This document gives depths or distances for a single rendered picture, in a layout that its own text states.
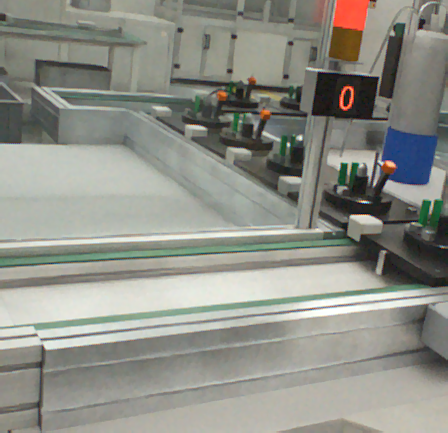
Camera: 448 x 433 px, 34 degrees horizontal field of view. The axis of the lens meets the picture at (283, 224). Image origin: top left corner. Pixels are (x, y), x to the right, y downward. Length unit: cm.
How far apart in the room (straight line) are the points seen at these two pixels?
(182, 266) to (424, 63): 123
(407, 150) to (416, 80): 20
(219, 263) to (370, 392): 33
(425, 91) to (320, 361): 133
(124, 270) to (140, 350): 28
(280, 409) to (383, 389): 16
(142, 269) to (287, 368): 29
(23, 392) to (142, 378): 13
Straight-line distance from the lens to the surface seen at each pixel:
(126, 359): 86
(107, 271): 110
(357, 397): 99
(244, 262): 120
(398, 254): 122
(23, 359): 83
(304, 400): 96
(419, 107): 220
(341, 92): 120
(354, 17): 120
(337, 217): 136
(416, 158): 221
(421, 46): 218
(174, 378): 89
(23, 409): 87
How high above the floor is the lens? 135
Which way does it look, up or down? 17 degrees down
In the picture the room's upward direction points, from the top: 9 degrees clockwise
